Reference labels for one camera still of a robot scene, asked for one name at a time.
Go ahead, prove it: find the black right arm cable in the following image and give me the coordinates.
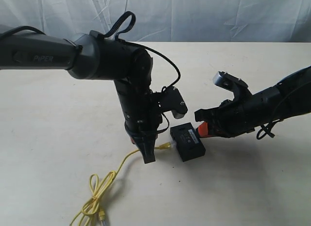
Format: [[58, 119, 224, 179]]
[[256, 89, 311, 140]]

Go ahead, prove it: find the yellow ethernet cable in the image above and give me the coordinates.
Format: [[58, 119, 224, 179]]
[[69, 139, 176, 226]]

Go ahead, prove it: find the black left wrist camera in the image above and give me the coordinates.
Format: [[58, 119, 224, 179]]
[[156, 86, 188, 119]]

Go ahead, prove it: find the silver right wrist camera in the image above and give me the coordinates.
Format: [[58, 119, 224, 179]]
[[212, 71, 252, 102]]

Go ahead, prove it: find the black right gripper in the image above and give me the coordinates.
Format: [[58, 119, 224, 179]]
[[194, 92, 261, 138]]

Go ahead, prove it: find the white backdrop curtain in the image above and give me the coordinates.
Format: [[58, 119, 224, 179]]
[[0, 0, 311, 42]]

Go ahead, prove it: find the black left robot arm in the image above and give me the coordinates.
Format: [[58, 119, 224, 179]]
[[0, 26, 162, 163]]

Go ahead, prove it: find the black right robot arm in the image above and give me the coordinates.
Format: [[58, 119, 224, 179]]
[[194, 67, 311, 139]]

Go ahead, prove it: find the black network switch box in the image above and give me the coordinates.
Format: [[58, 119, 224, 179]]
[[170, 122, 206, 162]]

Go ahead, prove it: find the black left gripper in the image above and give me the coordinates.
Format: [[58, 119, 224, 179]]
[[114, 77, 162, 164]]

